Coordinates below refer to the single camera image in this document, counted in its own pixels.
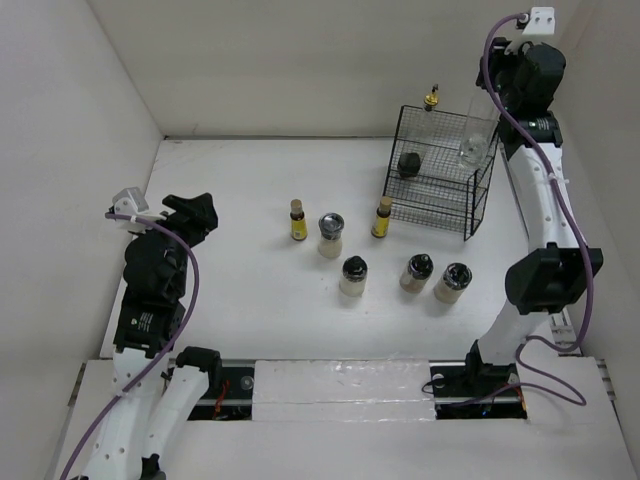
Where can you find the small yellow bottle cork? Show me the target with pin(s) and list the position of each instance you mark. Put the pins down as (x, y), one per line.
(381, 221)
(298, 230)

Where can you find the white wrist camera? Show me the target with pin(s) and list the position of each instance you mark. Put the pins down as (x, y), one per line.
(537, 22)
(128, 205)

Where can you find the brown spice shaker black top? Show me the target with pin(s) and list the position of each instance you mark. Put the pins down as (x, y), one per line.
(416, 274)

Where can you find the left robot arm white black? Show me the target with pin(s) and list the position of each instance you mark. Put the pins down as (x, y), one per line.
(153, 395)

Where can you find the metal rail right edge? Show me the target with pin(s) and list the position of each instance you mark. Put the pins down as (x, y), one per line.
(562, 330)

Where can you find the small yellow bottle cork right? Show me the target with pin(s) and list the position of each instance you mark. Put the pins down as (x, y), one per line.
(381, 221)

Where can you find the tan spice grinder silver top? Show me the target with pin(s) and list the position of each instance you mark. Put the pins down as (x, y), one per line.
(454, 280)

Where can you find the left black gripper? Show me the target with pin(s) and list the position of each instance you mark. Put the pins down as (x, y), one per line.
(197, 225)

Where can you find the black top salt shaker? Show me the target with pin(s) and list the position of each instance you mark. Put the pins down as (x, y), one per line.
(354, 276)

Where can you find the dark sauce bottle gold spout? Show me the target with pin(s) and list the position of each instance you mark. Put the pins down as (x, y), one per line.
(416, 130)

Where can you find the small yellow bottle cork left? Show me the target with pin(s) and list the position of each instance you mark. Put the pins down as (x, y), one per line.
(298, 230)

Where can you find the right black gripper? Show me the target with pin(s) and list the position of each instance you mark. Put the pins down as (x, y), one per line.
(498, 56)

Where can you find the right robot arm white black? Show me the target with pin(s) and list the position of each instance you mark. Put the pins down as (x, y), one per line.
(539, 74)

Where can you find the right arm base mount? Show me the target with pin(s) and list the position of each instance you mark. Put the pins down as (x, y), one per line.
(459, 393)

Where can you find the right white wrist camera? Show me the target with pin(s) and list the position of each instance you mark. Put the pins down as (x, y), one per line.
(537, 22)

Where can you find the black wire rack basket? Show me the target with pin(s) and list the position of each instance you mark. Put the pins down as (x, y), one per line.
(445, 194)

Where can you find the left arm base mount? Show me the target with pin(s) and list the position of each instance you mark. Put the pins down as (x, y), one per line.
(232, 400)

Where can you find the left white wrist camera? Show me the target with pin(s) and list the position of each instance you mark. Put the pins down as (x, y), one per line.
(128, 205)

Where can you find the clear oil bottle gold spout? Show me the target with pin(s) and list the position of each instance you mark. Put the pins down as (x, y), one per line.
(480, 124)

